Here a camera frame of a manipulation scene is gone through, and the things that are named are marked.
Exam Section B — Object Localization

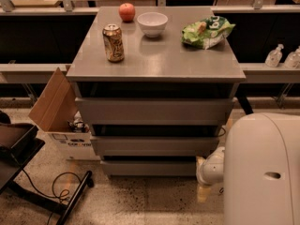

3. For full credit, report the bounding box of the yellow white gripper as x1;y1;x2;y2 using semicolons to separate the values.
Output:
196;157;212;203

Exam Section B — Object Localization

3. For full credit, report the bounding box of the grey bottom drawer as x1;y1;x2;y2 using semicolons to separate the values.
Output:
100;160;196;176

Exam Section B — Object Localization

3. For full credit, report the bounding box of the grey drawer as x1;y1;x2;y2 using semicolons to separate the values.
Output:
91;136;218;158
100;160;196;176
76;97;233;126

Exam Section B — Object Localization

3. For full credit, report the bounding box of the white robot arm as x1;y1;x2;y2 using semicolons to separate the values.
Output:
196;112;300;225

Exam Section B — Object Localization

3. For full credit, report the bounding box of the grey drawer cabinet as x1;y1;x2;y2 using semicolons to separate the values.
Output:
67;7;245;162

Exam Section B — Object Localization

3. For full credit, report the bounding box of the grey middle drawer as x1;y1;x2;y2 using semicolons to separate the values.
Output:
91;136;218;158

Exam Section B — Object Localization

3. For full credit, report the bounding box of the grey top drawer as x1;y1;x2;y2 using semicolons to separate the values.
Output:
76;97;233;126

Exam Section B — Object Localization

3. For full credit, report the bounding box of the open cardboard box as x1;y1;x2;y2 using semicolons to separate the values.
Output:
29;68;99;160

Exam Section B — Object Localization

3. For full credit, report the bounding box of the clear sanitizer bottle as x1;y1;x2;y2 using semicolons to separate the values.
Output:
283;46;300;68
265;44;284;68

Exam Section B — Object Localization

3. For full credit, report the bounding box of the green chip bag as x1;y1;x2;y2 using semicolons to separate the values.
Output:
181;16;234;50

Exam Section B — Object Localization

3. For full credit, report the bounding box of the gold soda can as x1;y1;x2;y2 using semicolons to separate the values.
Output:
102;23;125;62

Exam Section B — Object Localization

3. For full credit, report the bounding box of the white bowl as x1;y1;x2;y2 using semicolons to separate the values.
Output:
137;12;168;38

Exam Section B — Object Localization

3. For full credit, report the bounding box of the red apple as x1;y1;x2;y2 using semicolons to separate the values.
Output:
118;3;135;23

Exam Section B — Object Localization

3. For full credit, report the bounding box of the black table stand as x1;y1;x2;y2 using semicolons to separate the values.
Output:
0;138;95;225

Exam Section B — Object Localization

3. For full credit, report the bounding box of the black bin on stand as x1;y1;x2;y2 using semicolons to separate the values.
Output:
0;123;38;166

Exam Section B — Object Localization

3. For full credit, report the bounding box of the black floor cable left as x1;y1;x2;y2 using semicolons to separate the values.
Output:
21;169;83;225

